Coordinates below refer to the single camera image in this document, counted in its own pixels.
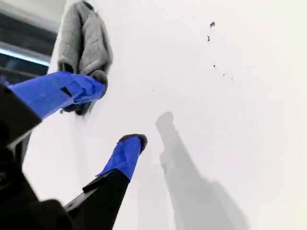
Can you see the grey striped square towel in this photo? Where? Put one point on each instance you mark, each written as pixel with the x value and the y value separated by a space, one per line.
pixel 84 43

